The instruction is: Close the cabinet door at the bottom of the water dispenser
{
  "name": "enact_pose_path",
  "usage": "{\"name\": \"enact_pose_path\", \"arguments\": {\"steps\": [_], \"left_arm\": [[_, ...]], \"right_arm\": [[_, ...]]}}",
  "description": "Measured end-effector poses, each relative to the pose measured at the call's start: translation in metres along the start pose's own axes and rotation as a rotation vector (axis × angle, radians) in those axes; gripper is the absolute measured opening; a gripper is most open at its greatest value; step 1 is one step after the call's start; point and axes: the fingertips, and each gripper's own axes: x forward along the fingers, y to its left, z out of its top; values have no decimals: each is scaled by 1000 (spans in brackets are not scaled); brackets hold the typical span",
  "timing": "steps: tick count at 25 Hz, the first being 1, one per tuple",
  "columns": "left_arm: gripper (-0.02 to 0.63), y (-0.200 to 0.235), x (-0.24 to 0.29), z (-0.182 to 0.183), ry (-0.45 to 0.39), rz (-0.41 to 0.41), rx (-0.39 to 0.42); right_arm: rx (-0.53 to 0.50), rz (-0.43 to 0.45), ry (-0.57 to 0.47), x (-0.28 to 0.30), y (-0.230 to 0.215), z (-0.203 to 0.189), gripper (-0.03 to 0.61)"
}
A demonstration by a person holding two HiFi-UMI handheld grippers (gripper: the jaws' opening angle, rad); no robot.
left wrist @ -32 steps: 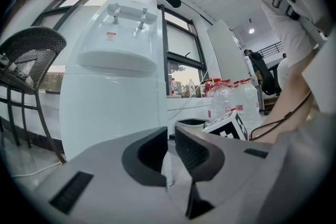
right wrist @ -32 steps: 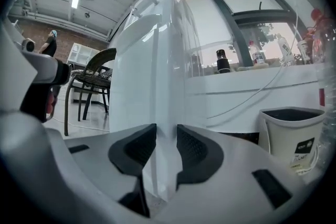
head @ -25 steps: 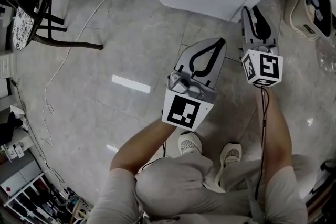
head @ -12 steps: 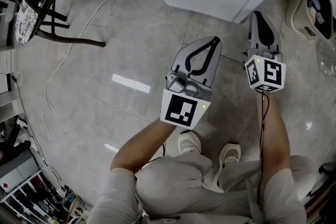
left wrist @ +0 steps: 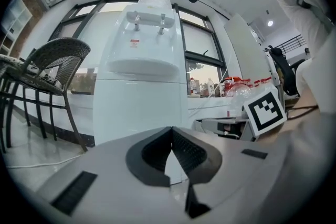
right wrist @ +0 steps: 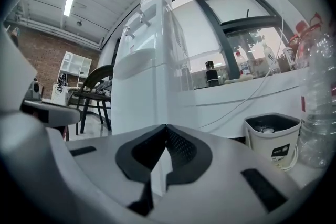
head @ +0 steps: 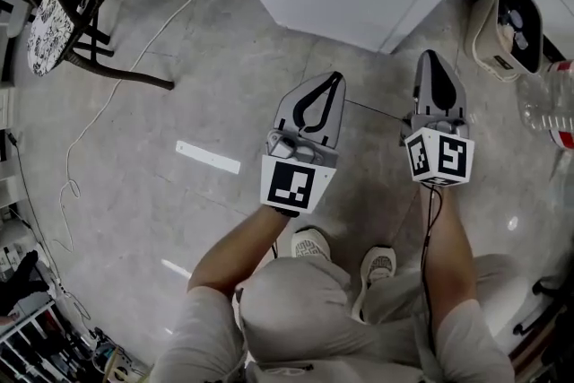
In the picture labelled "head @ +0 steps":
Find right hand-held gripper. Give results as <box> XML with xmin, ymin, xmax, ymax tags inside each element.
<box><xmin>398</xmin><ymin>49</ymin><xmax>476</xmax><ymax>188</ymax></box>

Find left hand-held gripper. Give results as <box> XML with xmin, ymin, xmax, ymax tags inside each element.
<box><xmin>259</xmin><ymin>71</ymin><xmax>347</xmax><ymax>213</ymax></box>

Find white cabinet door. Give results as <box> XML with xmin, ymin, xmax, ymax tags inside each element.
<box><xmin>226</xmin><ymin>0</ymin><xmax>430</xmax><ymax>56</ymax></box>

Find person's left forearm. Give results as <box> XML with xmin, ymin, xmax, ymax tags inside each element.
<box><xmin>187</xmin><ymin>205</ymin><xmax>288</xmax><ymax>297</ymax></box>

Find person's right forearm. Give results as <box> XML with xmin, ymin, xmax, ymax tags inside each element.
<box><xmin>419</xmin><ymin>183</ymin><xmax>476</xmax><ymax>328</ymax></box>

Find beige trash bin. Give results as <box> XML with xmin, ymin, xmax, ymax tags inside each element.
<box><xmin>464</xmin><ymin>0</ymin><xmax>544</xmax><ymax>83</ymax></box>

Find white floor strip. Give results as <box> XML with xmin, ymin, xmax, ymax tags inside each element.
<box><xmin>175</xmin><ymin>140</ymin><xmax>242</xmax><ymax>175</ymax></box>

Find person's left shoe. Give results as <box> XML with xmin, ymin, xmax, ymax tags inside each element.
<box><xmin>291</xmin><ymin>227</ymin><xmax>332</xmax><ymax>260</ymax></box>

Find person's shoe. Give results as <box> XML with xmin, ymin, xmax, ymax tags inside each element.
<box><xmin>361</xmin><ymin>245</ymin><xmax>399</xmax><ymax>283</ymax></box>
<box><xmin>291</xmin><ymin>227</ymin><xmax>332</xmax><ymax>260</ymax></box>

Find person's right shoe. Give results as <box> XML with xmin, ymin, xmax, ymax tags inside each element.
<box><xmin>361</xmin><ymin>245</ymin><xmax>399</xmax><ymax>283</ymax></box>

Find dark wicker chair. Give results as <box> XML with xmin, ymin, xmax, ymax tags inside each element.
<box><xmin>0</xmin><ymin>0</ymin><xmax>225</xmax><ymax>91</ymax></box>

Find person's grey trousers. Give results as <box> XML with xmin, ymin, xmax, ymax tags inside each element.
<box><xmin>235</xmin><ymin>255</ymin><xmax>544</xmax><ymax>369</ymax></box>

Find black chair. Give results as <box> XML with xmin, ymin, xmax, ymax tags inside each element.
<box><xmin>510</xmin><ymin>277</ymin><xmax>574</xmax><ymax>373</ymax></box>

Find person's grey shirt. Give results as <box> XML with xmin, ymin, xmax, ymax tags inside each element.
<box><xmin>150</xmin><ymin>284</ymin><xmax>517</xmax><ymax>383</ymax></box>

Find floral seat cushion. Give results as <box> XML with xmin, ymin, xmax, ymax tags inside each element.
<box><xmin>26</xmin><ymin>0</ymin><xmax>122</xmax><ymax>77</ymax></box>

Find white metal rack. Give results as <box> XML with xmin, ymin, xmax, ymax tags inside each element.
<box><xmin>0</xmin><ymin>300</ymin><xmax>59</xmax><ymax>383</ymax></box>

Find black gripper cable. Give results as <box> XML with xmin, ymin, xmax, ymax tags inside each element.
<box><xmin>420</xmin><ymin>183</ymin><xmax>444</xmax><ymax>355</ymax></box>

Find white floor cable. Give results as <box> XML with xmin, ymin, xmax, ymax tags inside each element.
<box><xmin>51</xmin><ymin>0</ymin><xmax>257</xmax><ymax>255</ymax></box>

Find black floor cable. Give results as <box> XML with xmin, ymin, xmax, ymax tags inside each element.
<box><xmin>6</xmin><ymin>132</ymin><xmax>91</xmax><ymax>324</ymax></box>

